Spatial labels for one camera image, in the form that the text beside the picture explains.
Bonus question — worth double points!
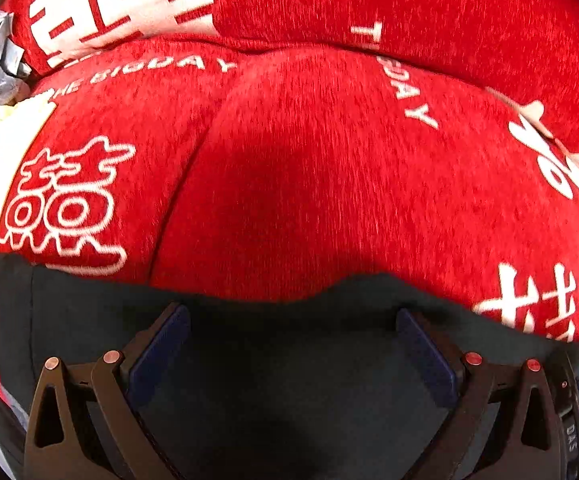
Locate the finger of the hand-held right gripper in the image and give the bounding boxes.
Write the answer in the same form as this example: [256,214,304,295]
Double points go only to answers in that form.
[552,347,579,480]

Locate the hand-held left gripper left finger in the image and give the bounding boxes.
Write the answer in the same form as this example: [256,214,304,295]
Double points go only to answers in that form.
[23,302,191,480]

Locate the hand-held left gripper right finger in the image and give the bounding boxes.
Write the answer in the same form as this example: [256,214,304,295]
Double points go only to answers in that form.
[397,308,563,480]

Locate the black pants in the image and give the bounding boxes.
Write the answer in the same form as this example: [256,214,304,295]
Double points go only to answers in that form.
[0,252,579,480]

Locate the red printed blanket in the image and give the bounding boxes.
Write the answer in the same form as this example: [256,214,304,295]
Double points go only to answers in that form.
[0,37,579,406]

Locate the red printed pillow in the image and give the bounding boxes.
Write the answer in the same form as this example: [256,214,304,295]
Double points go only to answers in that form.
[0,0,579,161]

